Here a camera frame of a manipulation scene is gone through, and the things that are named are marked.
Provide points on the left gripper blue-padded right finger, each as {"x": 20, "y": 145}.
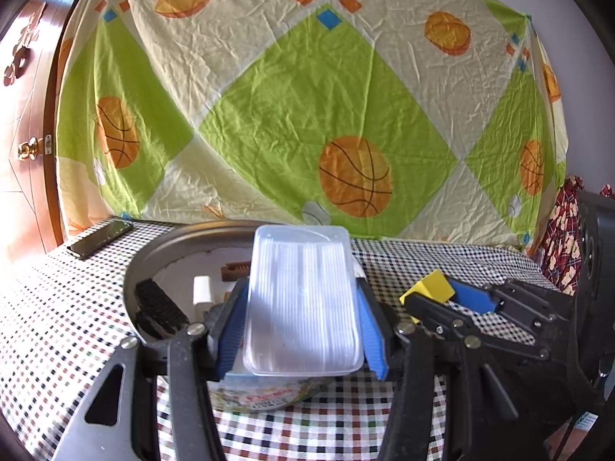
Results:
{"x": 404, "y": 356}

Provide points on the brass door knob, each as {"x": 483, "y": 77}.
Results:
{"x": 35, "y": 147}

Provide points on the wooden door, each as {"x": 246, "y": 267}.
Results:
{"x": 32, "y": 55}

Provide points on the round metal tin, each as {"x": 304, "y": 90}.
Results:
{"x": 178, "y": 278}

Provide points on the checkered tablecloth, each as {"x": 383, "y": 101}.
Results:
{"x": 62, "y": 317}

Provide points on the white power adapter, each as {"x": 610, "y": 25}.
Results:
{"x": 203, "y": 298}

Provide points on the clear plastic box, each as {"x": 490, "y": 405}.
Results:
{"x": 302, "y": 315}

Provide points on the black smartphone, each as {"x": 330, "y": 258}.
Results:
{"x": 88, "y": 245}

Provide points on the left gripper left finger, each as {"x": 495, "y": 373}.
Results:
{"x": 203, "y": 353}

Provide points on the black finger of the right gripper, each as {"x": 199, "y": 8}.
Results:
{"x": 434, "y": 316}

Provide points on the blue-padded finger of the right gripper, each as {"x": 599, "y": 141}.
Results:
{"x": 471, "y": 297}

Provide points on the yellow toy cube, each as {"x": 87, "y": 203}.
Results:
{"x": 434, "y": 285}

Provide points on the basketball print bed sheet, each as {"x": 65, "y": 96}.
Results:
{"x": 417, "y": 119}

